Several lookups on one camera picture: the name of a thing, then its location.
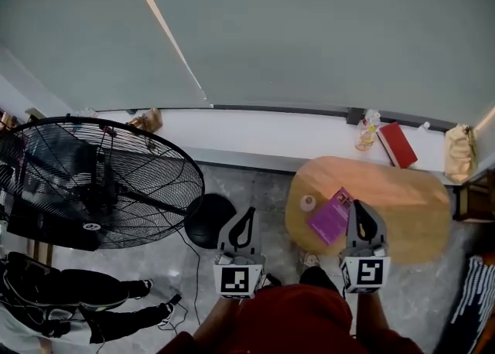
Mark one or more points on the person's black trousers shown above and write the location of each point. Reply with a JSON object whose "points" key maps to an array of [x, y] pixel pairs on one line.
{"points": [[319, 279]]}

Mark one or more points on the black oval device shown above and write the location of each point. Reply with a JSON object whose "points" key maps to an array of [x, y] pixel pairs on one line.
{"points": [[102, 302]]}

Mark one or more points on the purple book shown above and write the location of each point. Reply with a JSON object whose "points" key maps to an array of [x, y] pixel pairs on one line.
{"points": [[328, 221]]}

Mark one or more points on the small wooden stool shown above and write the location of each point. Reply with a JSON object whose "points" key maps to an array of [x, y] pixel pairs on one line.
{"points": [[42, 252]]}

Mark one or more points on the person's red shirt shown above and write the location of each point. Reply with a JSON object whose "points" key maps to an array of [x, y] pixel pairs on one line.
{"points": [[294, 317]]}

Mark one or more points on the oval wooden table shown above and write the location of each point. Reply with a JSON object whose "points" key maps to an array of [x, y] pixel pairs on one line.
{"points": [[406, 209]]}

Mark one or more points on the person's left forearm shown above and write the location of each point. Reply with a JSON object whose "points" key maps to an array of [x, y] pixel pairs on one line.
{"points": [[216, 319]]}

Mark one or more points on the red book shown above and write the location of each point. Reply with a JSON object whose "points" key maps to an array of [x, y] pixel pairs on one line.
{"points": [[398, 145]]}

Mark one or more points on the person's right white shoe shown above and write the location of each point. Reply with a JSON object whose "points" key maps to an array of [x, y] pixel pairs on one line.
{"points": [[310, 260]]}

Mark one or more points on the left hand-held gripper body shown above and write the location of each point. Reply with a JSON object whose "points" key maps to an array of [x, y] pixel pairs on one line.
{"points": [[236, 281]]}

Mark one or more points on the wooden shelf cart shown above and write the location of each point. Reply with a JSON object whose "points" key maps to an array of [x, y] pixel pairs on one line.
{"points": [[475, 198]]}

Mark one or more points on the black white striped pillow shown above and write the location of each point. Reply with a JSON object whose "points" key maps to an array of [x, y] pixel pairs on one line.
{"points": [[475, 298]]}

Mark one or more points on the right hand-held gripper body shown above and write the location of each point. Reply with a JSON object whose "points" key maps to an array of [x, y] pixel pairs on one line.
{"points": [[367, 273]]}

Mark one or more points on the beige bag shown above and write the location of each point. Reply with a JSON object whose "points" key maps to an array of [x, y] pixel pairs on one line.
{"points": [[458, 155]]}

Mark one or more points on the person's right forearm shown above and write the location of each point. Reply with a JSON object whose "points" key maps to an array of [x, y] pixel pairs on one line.
{"points": [[369, 314]]}

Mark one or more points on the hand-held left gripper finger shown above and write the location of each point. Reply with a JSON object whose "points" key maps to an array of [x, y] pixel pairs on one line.
{"points": [[225, 238], [260, 240]]}

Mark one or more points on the clear bottle with yellow label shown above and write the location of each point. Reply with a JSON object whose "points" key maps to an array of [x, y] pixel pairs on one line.
{"points": [[365, 138]]}

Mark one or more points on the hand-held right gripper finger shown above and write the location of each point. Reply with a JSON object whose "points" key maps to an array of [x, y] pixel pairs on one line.
{"points": [[379, 234], [351, 234]]}

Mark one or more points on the black standing fan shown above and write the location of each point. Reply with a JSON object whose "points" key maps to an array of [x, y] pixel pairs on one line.
{"points": [[210, 225]]}

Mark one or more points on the small clear bottle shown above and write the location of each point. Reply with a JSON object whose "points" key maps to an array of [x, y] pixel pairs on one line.
{"points": [[424, 126]]}

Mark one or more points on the grey roller blind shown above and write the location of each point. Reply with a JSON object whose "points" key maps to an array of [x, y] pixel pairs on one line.
{"points": [[328, 35], [77, 35]]}

